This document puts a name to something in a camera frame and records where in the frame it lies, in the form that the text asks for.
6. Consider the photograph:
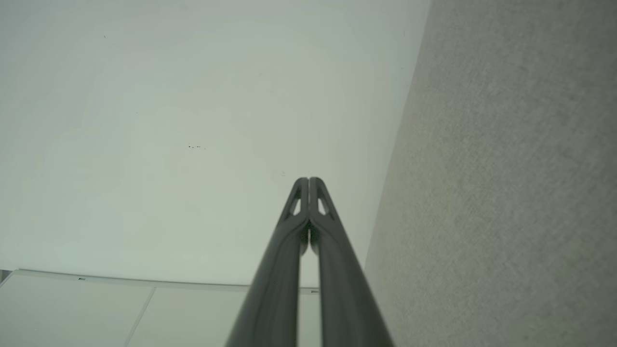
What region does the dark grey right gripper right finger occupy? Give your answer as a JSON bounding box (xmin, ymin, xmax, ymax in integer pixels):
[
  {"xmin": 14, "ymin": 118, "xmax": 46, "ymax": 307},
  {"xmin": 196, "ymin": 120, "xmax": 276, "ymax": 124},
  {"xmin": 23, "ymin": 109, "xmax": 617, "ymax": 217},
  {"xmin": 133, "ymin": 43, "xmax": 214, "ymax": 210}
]
[{"xmin": 309, "ymin": 177, "xmax": 395, "ymax": 347}]

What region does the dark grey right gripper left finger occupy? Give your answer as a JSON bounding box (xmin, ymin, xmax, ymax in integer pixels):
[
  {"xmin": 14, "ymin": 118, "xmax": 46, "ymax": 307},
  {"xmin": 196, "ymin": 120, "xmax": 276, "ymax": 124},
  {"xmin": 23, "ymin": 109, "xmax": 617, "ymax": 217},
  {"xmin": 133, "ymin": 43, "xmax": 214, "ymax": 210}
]
[{"xmin": 225, "ymin": 177, "xmax": 309, "ymax": 347}]

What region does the grey fabric sofa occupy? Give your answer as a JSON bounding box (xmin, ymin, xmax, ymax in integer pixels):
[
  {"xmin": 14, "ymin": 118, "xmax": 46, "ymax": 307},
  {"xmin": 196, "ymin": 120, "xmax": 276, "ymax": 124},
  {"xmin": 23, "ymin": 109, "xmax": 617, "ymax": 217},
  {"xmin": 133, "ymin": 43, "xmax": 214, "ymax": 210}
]
[{"xmin": 363, "ymin": 0, "xmax": 617, "ymax": 347}]

